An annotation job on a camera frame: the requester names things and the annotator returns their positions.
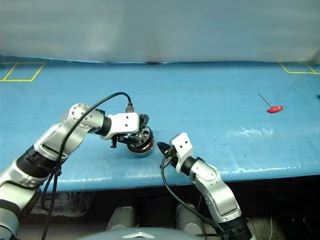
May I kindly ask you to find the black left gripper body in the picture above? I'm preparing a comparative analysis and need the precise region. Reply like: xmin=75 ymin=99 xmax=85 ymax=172
xmin=109 ymin=133 xmax=132 ymax=149

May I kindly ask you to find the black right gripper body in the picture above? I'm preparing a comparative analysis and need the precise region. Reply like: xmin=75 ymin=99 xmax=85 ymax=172
xmin=161 ymin=146 xmax=179 ymax=169

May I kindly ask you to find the black spoked motor rotor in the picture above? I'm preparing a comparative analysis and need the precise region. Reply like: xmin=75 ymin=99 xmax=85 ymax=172
xmin=129 ymin=125 xmax=153 ymax=147

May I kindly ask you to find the motor stator with copper windings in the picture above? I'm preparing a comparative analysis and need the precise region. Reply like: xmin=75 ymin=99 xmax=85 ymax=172
xmin=126 ymin=134 xmax=155 ymax=159

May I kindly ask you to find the blue plastic table cover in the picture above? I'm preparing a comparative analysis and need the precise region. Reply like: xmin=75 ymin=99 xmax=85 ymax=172
xmin=0 ymin=54 xmax=320 ymax=193

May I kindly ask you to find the grey rounded cylinder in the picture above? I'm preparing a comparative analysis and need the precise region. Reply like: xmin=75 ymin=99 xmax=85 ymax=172
xmin=106 ymin=205 xmax=137 ymax=232
xmin=175 ymin=203 xmax=206 ymax=236

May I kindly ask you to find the dark grey crumpled sheet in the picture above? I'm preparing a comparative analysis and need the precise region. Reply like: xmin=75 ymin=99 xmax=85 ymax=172
xmin=29 ymin=191 xmax=96 ymax=217

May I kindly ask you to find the grey robot chest cover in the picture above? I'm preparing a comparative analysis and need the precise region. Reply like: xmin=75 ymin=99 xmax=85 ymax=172
xmin=82 ymin=226 xmax=208 ymax=240

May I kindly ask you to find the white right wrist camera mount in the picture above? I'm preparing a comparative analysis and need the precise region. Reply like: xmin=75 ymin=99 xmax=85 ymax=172
xmin=170 ymin=132 xmax=195 ymax=174

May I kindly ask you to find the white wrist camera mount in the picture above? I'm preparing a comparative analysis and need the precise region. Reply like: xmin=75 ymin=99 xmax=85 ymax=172
xmin=170 ymin=132 xmax=195 ymax=174
xmin=99 ymin=112 xmax=140 ymax=140

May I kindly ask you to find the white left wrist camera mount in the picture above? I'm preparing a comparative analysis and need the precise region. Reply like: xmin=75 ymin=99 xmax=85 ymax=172
xmin=99 ymin=112 xmax=140 ymax=140

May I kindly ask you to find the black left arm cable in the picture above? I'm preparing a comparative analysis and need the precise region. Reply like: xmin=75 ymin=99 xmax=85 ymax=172
xmin=39 ymin=91 xmax=135 ymax=240

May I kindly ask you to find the red handled hex key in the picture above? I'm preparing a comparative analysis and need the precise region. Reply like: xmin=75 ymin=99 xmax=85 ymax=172
xmin=258 ymin=92 xmax=285 ymax=114

